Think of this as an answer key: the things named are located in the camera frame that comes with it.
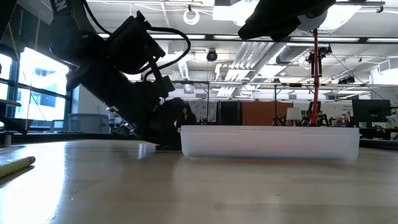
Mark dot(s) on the orange partition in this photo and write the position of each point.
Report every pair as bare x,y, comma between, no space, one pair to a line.
261,113

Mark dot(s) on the clear supply box orange lid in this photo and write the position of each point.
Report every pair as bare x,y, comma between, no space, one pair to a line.
270,143

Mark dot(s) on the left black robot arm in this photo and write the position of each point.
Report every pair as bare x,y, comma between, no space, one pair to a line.
71,37

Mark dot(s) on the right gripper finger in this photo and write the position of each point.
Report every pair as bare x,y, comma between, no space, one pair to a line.
267,21

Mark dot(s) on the yellow green crayon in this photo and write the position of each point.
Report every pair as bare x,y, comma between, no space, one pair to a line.
15,166

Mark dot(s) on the black round ceiling camera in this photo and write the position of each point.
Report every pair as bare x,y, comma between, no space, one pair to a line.
211,55

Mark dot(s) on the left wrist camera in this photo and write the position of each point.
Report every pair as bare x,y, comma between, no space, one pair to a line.
133,43

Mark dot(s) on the grey bin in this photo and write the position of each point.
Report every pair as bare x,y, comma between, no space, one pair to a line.
88,124

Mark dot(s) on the black monitor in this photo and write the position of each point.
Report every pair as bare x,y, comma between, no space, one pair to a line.
371,112

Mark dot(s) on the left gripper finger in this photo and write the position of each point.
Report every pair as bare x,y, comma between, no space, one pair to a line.
164,130

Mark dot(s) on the person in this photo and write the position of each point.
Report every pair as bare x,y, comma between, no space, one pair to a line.
189,118

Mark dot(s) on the white lamp shade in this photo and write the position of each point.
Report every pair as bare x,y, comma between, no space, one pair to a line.
293,113

